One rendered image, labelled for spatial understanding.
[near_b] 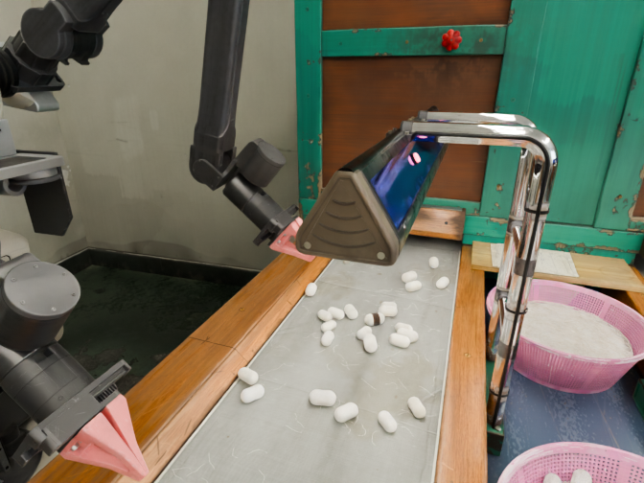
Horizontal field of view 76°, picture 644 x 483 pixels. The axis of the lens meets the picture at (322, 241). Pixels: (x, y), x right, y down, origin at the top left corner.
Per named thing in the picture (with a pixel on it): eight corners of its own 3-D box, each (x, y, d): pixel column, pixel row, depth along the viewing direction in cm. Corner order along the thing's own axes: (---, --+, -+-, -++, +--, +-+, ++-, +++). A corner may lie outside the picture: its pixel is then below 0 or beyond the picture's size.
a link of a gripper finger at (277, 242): (333, 239, 79) (297, 204, 79) (319, 252, 72) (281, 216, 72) (311, 260, 82) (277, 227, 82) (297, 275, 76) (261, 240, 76)
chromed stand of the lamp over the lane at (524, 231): (367, 421, 64) (384, 122, 47) (392, 346, 81) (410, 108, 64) (499, 457, 58) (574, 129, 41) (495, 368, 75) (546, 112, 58)
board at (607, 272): (471, 268, 92) (471, 264, 92) (471, 244, 105) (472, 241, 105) (644, 293, 82) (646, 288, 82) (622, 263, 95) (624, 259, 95)
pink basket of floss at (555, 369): (566, 429, 62) (582, 379, 59) (451, 333, 85) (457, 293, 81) (675, 381, 72) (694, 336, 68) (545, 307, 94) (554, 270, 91)
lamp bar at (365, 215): (293, 255, 33) (290, 164, 30) (411, 141, 87) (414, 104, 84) (394, 270, 30) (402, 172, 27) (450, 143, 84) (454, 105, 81)
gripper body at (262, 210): (302, 209, 79) (274, 182, 79) (279, 226, 70) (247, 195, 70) (283, 231, 82) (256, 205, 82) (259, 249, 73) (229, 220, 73)
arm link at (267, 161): (213, 159, 80) (189, 170, 73) (243, 113, 75) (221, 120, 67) (259, 200, 81) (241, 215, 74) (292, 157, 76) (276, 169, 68)
